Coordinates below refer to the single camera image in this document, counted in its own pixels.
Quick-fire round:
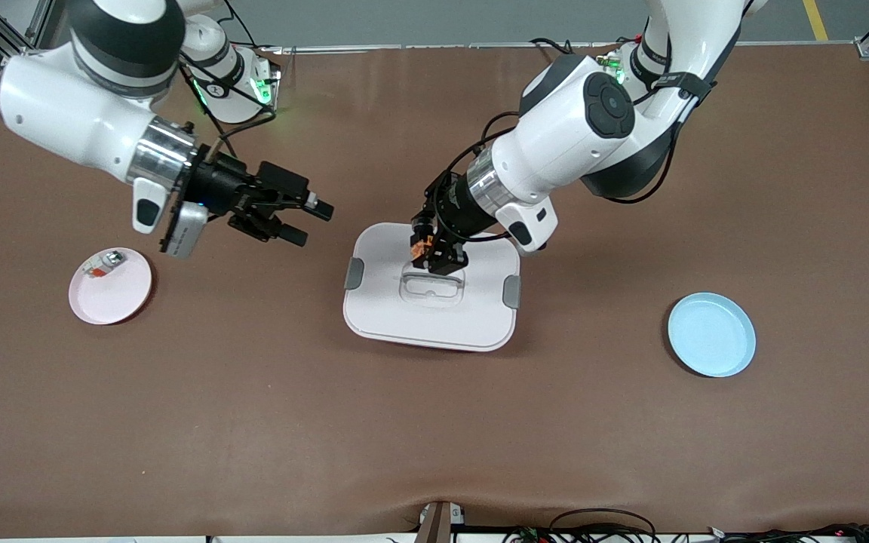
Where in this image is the brown table mat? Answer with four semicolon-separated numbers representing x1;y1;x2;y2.
0;44;869;538

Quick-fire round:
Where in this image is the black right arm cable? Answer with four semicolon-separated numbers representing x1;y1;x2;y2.
178;60;281;163

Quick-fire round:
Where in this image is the white orange circuit breaker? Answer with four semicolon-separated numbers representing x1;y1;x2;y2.
78;251;127;281

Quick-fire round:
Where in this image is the black looped cable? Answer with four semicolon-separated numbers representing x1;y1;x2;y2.
548;509;658;543

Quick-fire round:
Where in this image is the white lidded storage box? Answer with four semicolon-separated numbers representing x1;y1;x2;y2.
342;222;521;353

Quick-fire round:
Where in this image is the light blue round plate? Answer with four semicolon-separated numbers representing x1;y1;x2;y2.
668;292;757;378

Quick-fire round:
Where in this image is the black cable bundle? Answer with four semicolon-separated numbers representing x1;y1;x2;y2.
706;523;869;543

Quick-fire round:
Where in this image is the grey metal table clamp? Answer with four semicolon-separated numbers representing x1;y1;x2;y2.
414;500;467;543

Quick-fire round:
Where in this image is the pink round plate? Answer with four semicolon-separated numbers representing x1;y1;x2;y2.
69;247;153;326

